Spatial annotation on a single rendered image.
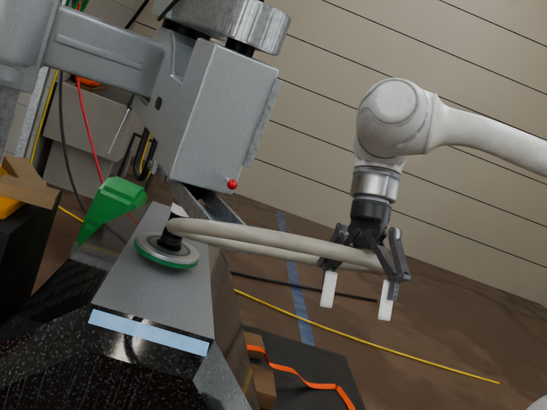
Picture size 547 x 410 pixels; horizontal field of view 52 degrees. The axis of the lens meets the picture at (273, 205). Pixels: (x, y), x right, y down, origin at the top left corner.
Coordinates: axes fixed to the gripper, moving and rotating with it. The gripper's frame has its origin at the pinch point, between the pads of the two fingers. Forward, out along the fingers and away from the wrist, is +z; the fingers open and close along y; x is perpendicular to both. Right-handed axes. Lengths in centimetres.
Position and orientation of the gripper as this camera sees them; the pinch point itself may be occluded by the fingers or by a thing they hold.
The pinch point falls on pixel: (354, 307)
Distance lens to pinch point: 106.7
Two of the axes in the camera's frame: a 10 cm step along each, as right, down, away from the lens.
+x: -7.0, -2.3, -6.8
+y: -6.9, -0.4, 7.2
